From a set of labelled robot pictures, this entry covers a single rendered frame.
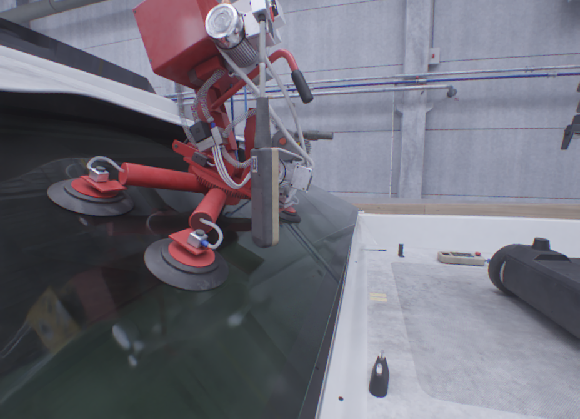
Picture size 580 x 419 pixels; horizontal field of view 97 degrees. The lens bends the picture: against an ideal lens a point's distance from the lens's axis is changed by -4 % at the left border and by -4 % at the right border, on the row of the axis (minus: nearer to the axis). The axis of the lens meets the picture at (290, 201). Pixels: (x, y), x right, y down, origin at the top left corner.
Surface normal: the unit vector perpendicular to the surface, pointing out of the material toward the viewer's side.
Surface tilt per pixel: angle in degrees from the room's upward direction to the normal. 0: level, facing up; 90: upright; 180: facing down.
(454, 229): 90
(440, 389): 0
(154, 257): 24
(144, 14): 90
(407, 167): 90
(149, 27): 90
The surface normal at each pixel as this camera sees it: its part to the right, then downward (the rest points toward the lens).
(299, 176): -0.19, -0.01
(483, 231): -0.40, 0.13
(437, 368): 0.00, -0.99
